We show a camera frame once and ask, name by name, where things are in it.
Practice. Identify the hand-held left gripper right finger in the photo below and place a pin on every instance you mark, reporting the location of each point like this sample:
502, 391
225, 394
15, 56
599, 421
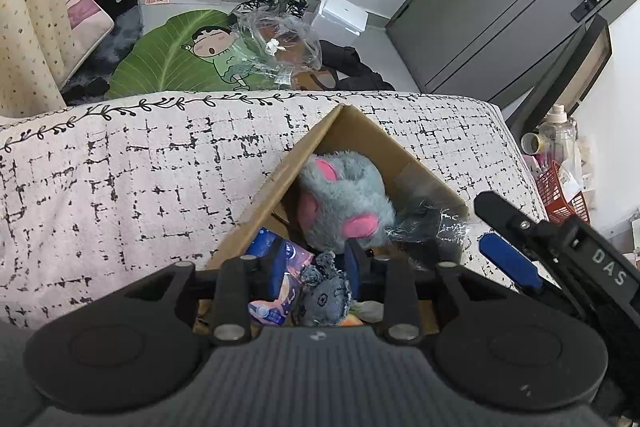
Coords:
356, 272

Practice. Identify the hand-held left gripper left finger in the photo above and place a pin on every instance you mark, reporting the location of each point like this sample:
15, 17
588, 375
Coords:
235, 292

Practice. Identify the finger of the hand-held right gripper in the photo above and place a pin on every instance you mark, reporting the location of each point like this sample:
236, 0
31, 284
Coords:
510, 259
500, 209

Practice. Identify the denim fabric toy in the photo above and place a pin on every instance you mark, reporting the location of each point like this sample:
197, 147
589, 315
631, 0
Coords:
325, 297

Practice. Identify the small white cloth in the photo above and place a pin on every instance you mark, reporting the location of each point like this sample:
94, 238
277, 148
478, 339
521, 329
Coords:
370, 309

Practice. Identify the crinkled clear plastic bag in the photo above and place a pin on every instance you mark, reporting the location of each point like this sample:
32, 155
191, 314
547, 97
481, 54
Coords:
430, 222

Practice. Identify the grey plush mouse toy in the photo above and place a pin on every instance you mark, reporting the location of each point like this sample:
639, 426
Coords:
345, 197

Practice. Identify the cardboard box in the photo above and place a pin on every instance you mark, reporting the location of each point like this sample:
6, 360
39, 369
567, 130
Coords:
350, 134

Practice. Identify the small orange item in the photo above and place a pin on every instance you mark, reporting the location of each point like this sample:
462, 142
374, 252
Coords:
355, 320

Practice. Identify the orange plastic basket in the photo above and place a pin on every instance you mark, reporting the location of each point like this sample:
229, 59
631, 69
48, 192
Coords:
555, 197

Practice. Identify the blue purple snack packet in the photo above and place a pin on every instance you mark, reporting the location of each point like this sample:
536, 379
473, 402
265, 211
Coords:
280, 257

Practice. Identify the tape roll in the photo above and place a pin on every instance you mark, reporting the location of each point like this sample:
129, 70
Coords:
533, 143

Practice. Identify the white paper tag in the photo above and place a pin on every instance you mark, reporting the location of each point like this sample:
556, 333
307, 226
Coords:
570, 177

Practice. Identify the clear bottle with white cap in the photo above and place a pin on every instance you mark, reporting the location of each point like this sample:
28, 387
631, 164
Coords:
557, 137

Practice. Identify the dark framed board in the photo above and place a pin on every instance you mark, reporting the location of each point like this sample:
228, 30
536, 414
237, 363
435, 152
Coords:
596, 38

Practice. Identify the dark grey cabinet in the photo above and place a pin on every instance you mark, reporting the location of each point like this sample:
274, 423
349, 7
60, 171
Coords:
475, 7

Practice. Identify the black clothes on floor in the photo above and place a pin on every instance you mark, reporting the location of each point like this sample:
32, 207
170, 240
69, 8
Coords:
350, 59

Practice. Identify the large clear plastic bag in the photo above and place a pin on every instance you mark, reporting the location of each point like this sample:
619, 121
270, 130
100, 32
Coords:
285, 37

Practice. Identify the white box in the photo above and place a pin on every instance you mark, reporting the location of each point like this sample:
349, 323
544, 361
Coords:
342, 14

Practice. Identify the green leaf cartoon rug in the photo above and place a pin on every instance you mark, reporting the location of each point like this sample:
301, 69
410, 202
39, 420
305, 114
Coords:
160, 52

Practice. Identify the grey fluffy rug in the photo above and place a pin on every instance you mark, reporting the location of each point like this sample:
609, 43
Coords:
122, 38

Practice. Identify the red paper ticket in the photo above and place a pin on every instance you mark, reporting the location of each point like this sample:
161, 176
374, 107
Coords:
157, 0

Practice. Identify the pink cushion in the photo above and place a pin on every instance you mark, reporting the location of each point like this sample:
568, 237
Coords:
87, 17

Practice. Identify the cream dotted curtain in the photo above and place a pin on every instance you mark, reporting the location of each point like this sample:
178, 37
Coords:
30, 7

